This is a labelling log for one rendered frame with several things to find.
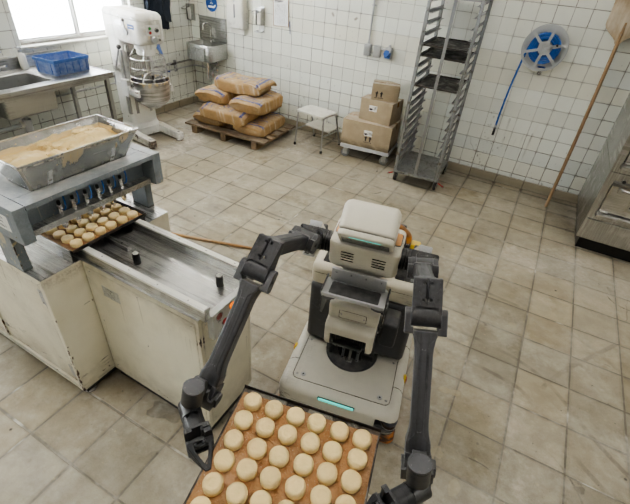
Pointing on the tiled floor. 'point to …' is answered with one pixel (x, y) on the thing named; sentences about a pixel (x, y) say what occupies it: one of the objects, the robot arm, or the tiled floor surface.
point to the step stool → (318, 121)
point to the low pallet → (239, 132)
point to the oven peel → (618, 20)
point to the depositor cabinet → (50, 303)
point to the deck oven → (621, 186)
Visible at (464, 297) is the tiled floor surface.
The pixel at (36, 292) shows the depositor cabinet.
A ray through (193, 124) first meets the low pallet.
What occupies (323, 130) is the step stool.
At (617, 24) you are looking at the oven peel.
